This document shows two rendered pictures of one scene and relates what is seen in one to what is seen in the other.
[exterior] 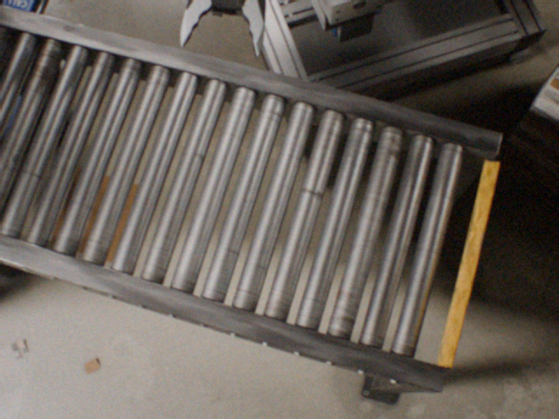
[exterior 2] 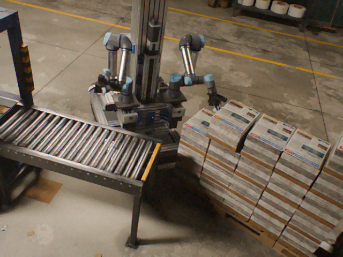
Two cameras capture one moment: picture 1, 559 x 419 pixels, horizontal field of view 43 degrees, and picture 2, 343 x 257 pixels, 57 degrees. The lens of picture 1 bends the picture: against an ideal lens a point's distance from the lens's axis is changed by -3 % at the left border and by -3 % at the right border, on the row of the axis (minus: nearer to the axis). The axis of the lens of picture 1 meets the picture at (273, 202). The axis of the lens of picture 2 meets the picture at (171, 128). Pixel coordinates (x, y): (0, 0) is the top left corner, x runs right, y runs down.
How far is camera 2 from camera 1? 1.53 m
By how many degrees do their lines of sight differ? 37
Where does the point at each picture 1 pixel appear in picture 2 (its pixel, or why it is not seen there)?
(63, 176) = (47, 138)
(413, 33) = not seen: hidden behind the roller
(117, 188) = (62, 142)
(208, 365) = (73, 234)
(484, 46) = (168, 149)
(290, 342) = (103, 174)
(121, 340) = (44, 226)
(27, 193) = (37, 141)
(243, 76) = (99, 125)
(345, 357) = (117, 178)
